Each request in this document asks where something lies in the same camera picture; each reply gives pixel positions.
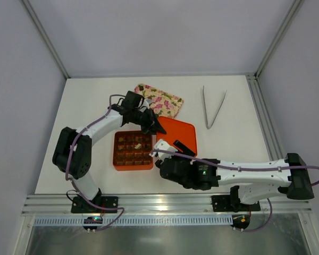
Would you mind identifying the aluminium table rail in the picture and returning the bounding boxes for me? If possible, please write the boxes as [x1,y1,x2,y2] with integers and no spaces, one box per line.
[22,193,312,216]

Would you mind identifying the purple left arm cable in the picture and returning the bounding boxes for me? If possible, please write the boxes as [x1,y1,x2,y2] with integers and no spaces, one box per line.
[65,94,128,234]

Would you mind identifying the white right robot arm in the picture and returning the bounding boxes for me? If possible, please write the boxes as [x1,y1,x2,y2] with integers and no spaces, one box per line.
[149,139,314,211]

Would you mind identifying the metal tongs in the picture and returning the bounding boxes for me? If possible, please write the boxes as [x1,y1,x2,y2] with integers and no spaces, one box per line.
[202,85,228,130]

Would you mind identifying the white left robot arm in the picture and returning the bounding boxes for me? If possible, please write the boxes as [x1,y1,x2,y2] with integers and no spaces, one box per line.
[52,91,166,211]

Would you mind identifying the floral tray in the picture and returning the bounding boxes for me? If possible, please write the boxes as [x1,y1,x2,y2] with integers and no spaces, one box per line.
[134,83,184,118]

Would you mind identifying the orange box lid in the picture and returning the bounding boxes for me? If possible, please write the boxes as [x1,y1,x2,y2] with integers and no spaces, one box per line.
[156,116,198,156]

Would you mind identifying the orange chocolate box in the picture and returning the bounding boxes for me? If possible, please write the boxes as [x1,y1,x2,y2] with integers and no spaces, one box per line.
[112,131,154,171]

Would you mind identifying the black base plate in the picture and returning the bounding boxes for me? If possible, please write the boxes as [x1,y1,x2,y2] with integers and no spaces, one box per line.
[71,195,119,214]
[211,195,261,213]

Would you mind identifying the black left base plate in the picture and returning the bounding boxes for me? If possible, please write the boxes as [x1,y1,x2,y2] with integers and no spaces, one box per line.
[71,195,119,214]

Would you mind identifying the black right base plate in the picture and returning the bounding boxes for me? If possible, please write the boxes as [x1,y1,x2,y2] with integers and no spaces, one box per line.
[211,195,261,213]

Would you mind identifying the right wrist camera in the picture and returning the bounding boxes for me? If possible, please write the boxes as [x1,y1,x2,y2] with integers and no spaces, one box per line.
[153,139,178,160]

